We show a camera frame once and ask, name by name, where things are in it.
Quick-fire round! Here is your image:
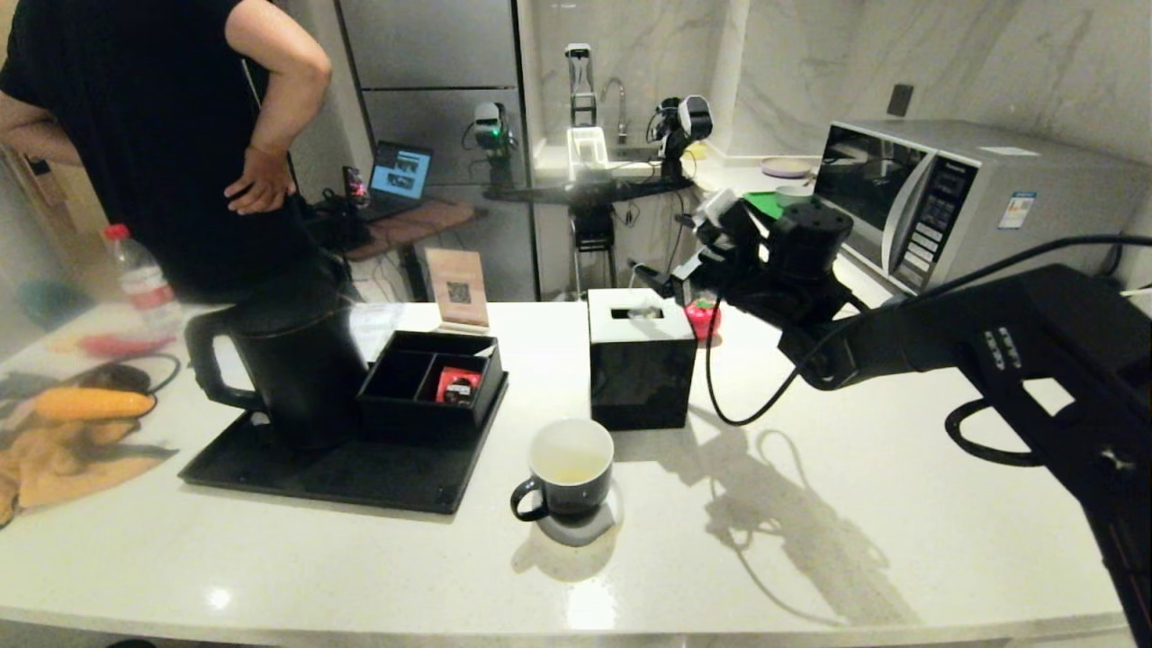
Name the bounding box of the person in black shirt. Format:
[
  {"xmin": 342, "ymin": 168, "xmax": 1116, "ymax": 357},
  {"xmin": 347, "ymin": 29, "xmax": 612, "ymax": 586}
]
[{"xmin": 0, "ymin": 0, "xmax": 318, "ymax": 304}]

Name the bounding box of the person's right forearm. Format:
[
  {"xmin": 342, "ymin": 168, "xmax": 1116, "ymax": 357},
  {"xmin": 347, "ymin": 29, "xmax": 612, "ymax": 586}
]
[{"xmin": 247, "ymin": 49, "xmax": 333, "ymax": 158}]

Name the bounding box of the teal object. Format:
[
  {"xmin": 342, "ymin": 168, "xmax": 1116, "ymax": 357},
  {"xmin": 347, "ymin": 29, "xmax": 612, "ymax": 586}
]
[{"xmin": 18, "ymin": 279, "xmax": 71, "ymax": 327}]

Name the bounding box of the red chili pepper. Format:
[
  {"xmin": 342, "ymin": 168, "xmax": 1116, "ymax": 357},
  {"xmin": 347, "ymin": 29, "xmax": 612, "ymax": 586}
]
[{"xmin": 76, "ymin": 334, "xmax": 172, "ymax": 359}]

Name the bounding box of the yellow cloth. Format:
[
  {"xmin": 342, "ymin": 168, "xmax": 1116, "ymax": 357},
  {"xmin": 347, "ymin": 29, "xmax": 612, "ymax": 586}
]
[{"xmin": 0, "ymin": 418, "xmax": 172, "ymax": 527}]

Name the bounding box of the black tissue box white lid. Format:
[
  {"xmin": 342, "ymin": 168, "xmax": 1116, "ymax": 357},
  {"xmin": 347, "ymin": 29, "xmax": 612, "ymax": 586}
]
[{"xmin": 587, "ymin": 288, "xmax": 698, "ymax": 431}]

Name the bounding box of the open laptop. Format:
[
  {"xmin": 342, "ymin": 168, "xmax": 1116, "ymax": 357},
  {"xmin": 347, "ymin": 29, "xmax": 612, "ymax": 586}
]
[{"xmin": 360, "ymin": 141, "xmax": 435, "ymax": 223}]

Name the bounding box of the white round coaster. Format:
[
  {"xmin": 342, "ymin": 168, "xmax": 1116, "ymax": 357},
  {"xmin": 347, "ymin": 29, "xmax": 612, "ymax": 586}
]
[{"xmin": 533, "ymin": 481, "xmax": 624, "ymax": 548}]

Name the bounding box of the silver microwave oven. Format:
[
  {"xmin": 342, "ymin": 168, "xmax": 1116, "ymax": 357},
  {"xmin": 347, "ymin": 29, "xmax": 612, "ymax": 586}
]
[{"xmin": 813, "ymin": 120, "xmax": 1151, "ymax": 295}]

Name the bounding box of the brown QR code sign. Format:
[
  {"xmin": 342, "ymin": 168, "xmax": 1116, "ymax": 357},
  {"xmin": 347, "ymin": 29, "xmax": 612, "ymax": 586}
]
[{"xmin": 425, "ymin": 248, "xmax": 491, "ymax": 330}]

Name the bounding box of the yellow corn cob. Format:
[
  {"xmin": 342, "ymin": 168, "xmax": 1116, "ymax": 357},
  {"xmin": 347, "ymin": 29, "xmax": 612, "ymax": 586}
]
[{"xmin": 34, "ymin": 389, "xmax": 156, "ymax": 422}]

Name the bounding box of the black computer mouse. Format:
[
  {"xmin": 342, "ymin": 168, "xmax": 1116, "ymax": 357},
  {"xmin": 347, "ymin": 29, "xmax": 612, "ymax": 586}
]
[{"xmin": 76, "ymin": 364, "xmax": 149, "ymax": 393}]

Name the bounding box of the person's left forearm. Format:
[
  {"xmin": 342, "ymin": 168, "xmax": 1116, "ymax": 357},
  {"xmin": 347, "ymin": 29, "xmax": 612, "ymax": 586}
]
[{"xmin": 0, "ymin": 90, "xmax": 71, "ymax": 168}]

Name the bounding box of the grey refrigerator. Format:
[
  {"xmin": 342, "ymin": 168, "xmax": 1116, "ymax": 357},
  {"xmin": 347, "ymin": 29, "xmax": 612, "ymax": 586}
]
[{"xmin": 335, "ymin": 0, "xmax": 541, "ymax": 302}]

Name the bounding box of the black mounting bar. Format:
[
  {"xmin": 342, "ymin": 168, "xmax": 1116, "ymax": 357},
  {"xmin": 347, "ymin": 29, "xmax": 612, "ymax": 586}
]
[{"xmin": 486, "ymin": 177, "xmax": 694, "ymax": 205}]

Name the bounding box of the grey tea bag sachet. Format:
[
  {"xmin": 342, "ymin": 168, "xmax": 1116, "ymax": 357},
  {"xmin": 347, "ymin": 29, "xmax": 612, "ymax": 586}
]
[{"xmin": 624, "ymin": 263, "xmax": 664, "ymax": 321}]

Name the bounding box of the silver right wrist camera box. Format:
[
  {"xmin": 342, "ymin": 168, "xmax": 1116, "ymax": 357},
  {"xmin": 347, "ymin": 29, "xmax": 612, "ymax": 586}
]
[{"xmin": 693, "ymin": 187, "xmax": 750, "ymax": 232}]

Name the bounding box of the chrome sink faucet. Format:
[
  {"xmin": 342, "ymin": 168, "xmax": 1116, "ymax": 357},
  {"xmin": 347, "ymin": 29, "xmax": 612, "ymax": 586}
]
[{"xmin": 600, "ymin": 78, "xmax": 629, "ymax": 147}]

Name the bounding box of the dark mug white inside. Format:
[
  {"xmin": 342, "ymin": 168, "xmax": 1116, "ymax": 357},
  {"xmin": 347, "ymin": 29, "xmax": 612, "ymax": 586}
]
[{"xmin": 509, "ymin": 419, "xmax": 616, "ymax": 525}]

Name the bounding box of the red tomato shaped ornament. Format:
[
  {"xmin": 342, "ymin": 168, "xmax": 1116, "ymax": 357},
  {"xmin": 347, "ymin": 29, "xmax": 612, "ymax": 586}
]
[{"xmin": 684, "ymin": 301, "xmax": 722, "ymax": 342}]

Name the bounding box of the black electric kettle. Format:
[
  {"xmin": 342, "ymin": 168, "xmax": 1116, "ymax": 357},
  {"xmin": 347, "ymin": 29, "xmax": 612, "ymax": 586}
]
[{"xmin": 184, "ymin": 270, "xmax": 372, "ymax": 451}]

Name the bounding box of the white dish rack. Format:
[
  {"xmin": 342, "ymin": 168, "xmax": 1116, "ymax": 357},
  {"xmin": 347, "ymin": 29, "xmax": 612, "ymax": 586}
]
[{"xmin": 565, "ymin": 128, "xmax": 611, "ymax": 180}]

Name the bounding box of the white paper sheet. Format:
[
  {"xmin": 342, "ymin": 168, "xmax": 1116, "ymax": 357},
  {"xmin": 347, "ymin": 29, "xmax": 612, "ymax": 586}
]
[{"xmin": 346, "ymin": 301, "xmax": 408, "ymax": 363}]

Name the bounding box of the black serving tray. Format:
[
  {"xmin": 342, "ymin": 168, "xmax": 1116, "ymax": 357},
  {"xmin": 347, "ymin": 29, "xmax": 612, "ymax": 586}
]
[{"xmin": 178, "ymin": 360, "xmax": 508, "ymax": 516}]

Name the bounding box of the person's right hand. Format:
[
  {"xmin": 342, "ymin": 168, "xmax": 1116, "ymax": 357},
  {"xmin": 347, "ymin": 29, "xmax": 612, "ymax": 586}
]
[{"xmin": 224, "ymin": 147, "xmax": 297, "ymax": 217}]

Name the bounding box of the red sachet packet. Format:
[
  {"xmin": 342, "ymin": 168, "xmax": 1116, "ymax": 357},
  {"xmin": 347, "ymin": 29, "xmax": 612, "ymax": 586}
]
[{"xmin": 435, "ymin": 367, "xmax": 483, "ymax": 406}]

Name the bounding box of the plastic bottle red cap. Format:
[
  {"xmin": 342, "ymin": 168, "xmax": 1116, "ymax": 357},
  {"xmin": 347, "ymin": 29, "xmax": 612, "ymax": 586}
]
[{"xmin": 102, "ymin": 224, "xmax": 183, "ymax": 336}]

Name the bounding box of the black compartment box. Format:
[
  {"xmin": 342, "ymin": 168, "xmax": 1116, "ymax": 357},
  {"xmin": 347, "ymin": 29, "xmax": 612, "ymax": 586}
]
[{"xmin": 355, "ymin": 330, "xmax": 509, "ymax": 442}]

